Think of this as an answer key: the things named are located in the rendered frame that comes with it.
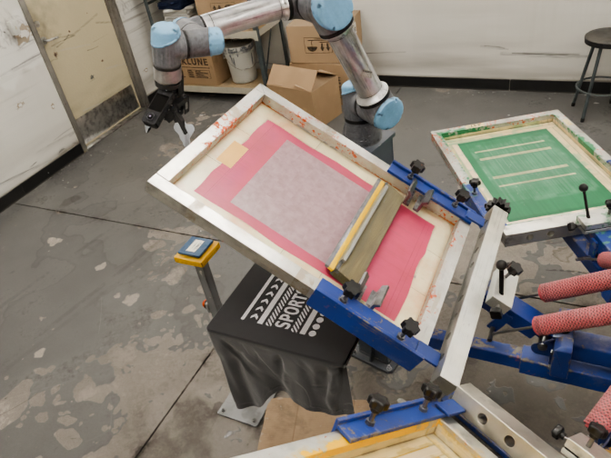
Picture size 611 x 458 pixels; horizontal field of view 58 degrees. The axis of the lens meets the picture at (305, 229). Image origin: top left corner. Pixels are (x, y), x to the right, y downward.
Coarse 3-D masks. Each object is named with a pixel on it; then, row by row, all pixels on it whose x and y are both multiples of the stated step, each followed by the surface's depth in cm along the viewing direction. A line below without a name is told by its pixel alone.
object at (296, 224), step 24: (216, 168) 150; (240, 168) 153; (216, 192) 145; (240, 192) 148; (264, 192) 151; (288, 192) 154; (240, 216) 143; (264, 216) 146; (288, 216) 149; (312, 216) 152; (288, 240) 144; (312, 240) 147; (336, 240) 150; (312, 264) 141; (384, 264) 151; (408, 264) 154; (408, 288) 148; (384, 312) 140
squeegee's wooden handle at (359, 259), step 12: (396, 192) 166; (384, 204) 160; (396, 204) 163; (372, 216) 154; (384, 216) 157; (372, 228) 152; (384, 228) 155; (360, 240) 147; (372, 240) 150; (360, 252) 145; (372, 252) 147; (336, 264) 139; (348, 264) 141; (360, 264) 143; (336, 276) 139; (348, 276) 139; (360, 276) 141
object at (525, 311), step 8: (488, 288) 147; (520, 304) 147; (528, 304) 149; (512, 312) 145; (520, 312) 146; (528, 312) 147; (536, 312) 148; (512, 320) 147; (520, 320) 146; (528, 320) 145; (528, 336) 148
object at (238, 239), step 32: (256, 96) 170; (224, 128) 156; (320, 128) 171; (192, 160) 144; (352, 160) 173; (160, 192) 134; (416, 192) 170; (224, 224) 134; (256, 256) 134; (448, 256) 157; (416, 320) 143
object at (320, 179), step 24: (264, 144) 163; (288, 144) 167; (264, 168) 157; (288, 168) 160; (312, 168) 164; (336, 168) 168; (312, 192) 158; (336, 192) 162; (360, 192) 165; (336, 216) 155; (408, 216) 166; (384, 240) 156; (408, 240) 160
